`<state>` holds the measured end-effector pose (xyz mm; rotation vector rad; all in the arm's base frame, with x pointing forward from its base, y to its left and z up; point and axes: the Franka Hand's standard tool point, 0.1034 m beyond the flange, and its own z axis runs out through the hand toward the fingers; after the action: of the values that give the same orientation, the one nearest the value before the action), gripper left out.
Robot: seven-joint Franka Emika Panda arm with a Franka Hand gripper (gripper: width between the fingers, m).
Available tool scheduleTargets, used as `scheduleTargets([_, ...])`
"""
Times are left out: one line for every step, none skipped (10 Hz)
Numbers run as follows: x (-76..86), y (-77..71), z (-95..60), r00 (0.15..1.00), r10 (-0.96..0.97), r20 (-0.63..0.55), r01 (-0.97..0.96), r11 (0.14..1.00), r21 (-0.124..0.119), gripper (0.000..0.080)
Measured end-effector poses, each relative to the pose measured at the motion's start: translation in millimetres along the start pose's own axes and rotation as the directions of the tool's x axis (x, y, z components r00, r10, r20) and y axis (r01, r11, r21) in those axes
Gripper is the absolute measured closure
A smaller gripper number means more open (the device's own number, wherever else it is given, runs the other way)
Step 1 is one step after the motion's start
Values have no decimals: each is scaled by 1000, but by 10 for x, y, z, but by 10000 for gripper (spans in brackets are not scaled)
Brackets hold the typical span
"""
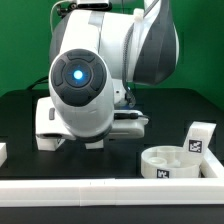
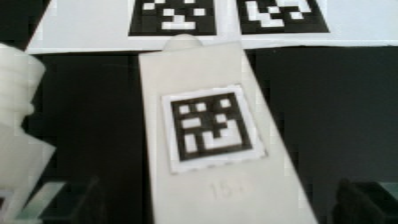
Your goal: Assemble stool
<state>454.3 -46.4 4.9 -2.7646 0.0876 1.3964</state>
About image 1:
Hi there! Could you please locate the white cable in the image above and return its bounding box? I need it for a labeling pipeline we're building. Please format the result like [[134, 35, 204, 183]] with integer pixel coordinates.
[[49, 0, 72, 34]]

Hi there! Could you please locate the white round stool seat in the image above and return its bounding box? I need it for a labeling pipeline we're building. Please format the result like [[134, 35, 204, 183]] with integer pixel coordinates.
[[141, 146, 203, 179]]

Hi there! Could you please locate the white U-shaped obstacle fence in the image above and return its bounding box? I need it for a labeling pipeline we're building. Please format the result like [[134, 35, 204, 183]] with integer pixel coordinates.
[[0, 150, 224, 207]]

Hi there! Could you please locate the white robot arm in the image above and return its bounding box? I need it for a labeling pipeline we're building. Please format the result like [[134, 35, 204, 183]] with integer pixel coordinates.
[[35, 0, 179, 143]]

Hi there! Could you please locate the black cable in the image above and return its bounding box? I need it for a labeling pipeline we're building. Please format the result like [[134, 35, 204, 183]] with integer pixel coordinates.
[[26, 75, 50, 91]]

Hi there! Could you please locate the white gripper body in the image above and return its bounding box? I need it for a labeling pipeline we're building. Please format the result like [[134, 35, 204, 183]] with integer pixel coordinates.
[[35, 97, 148, 140]]

